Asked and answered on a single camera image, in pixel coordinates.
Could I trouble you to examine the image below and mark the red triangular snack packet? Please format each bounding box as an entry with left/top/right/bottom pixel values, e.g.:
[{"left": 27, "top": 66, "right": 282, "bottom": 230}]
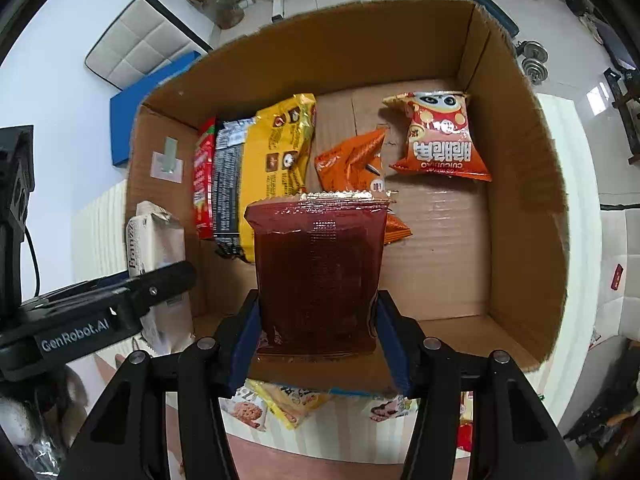
[{"left": 457, "top": 391, "right": 473, "bottom": 453}]

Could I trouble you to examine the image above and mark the red rectangular snack packet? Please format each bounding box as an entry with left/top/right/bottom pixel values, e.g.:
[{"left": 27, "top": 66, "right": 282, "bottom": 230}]
[{"left": 193, "top": 117, "right": 216, "bottom": 240}]

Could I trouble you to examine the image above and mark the white quilted chair left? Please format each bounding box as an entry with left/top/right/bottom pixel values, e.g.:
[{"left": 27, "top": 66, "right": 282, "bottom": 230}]
[{"left": 85, "top": 0, "right": 212, "bottom": 90}]

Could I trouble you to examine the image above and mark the dark red jelly packet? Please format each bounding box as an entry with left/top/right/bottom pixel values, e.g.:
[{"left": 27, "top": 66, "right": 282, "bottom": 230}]
[{"left": 245, "top": 192, "right": 390, "bottom": 359}]

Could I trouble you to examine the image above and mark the cardboard milk box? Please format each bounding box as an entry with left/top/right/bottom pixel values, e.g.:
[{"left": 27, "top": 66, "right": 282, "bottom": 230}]
[{"left": 126, "top": 0, "right": 568, "bottom": 371}]

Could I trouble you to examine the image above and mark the blue cushion pad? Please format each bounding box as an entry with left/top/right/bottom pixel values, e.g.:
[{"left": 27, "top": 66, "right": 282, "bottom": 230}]
[{"left": 108, "top": 50, "right": 202, "bottom": 168}]

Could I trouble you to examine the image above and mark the small red packet on chair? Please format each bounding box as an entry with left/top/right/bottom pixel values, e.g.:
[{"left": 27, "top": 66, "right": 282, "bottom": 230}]
[{"left": 611, "top": 263, "right": 624, "bottom": 290}]

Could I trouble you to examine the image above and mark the small white cow packet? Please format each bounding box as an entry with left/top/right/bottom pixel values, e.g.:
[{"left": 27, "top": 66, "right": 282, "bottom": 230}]
[{"left": 369, "top": 396, "right": 419, "bottom": 422}]

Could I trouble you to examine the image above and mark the white beige Franzzi packet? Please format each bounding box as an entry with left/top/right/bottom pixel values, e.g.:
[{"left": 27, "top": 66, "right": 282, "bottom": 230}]
[{"left": 124, "top": 199, "right": 196, "bottom": 356}]

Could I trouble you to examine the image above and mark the red panda snack bag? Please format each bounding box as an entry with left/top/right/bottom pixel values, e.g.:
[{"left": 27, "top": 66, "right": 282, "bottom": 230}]
[{"left": 383, "top": 91, "right": 492, "bottom": 182}]

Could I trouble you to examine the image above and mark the white quilted chair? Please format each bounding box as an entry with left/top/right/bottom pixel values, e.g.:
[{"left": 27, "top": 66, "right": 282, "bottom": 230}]
[
  {"left": 590, "top": 208, "right": 640, "bottom": 348},
  {"left": 85, "top": 0, "right": 212, "bottom": 90}
]

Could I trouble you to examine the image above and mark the dark wooden chair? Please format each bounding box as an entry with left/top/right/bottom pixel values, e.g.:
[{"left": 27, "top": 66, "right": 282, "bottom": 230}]
[{"left": 603, "top": 68, "right": 639, "bottom": 166}]

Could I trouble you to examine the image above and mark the white cookie packet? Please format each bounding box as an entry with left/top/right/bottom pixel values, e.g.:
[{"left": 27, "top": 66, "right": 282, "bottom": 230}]
[{"left": 219, "top": 386, "right": 268, "bottom": 431}]

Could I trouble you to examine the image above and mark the orange snack bag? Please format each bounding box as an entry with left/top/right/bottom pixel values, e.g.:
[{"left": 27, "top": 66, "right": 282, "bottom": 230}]
[{"left": 313, "top": 126, "right": 414, "bottom": 246}]

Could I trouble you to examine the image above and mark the chrome dumbbell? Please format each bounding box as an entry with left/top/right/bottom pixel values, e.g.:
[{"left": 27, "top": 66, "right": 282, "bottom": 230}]
[{"left": 515, "top": 40, "right": 549, "bottom": 86}]

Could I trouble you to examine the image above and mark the yellow biscuit bag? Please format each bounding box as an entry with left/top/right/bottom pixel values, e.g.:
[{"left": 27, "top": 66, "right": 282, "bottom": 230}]
[{"left": 245, "top": 379, "right": 332, "bottom": 430}]

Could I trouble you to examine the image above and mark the yellow black snack bag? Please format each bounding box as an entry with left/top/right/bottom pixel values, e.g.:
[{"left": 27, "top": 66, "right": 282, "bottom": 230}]
[{"left": 212, "top": 93, "right": 317, "bottom": 263}]

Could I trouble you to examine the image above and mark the white quilted chair right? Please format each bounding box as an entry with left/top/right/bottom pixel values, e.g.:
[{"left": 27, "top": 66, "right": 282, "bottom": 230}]
[{"left": 590, "top": 208, "right": 640, "bottom": 348}]

